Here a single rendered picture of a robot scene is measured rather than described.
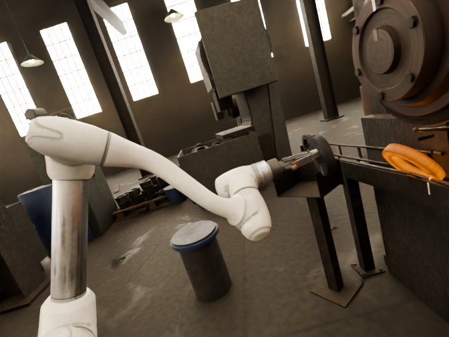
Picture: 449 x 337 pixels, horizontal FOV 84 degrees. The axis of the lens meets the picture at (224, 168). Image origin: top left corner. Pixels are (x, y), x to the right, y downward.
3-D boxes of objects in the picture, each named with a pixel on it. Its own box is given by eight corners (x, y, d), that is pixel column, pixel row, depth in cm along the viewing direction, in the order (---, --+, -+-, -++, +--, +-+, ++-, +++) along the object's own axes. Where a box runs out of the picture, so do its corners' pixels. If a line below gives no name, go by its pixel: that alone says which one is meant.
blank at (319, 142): (313, 134, 101) (305, 138, 101) (327, 134, 86) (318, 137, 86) (325, 170, 103) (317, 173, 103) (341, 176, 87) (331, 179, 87)
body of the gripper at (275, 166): (269, 176, 99) (291, 168, 99) (274, 182, 91) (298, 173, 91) (263, 159, 98) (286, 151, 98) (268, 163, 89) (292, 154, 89)
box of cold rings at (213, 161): (256, 174, 405) (242, 126, 388) (272, 187, 323) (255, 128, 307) (195, 194, 399) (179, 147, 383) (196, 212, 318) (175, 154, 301)
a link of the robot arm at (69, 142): (111, 124, 67) (107, 130, 79) (29, 99, 58) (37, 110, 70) (99, 171, 66) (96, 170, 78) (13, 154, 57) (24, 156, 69)
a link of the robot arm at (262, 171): (261, 190, 91) (276, 184, 91) (252, 166, 89) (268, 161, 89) (256, 183, 100) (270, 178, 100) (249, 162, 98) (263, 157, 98)
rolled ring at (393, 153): (385, 144, 79) (392, 136, 79) (378, 158, 96) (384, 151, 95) (447, 180, 71) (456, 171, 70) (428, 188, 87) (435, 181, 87)
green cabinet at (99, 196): (71, 244, 345) (21, 140, 314) (95, 223, 414) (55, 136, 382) (105, 234, 344) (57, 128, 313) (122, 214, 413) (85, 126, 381)
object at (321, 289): (321, 268, 156) (294, 160, 141) (365, 283, 135) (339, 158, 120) (302, 288, 145) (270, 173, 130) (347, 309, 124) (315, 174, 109)
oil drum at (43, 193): (103, 229, 369) (77, 173, 350) (82, 251, 311) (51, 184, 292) (65, 241, 370) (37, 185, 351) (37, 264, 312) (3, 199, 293)
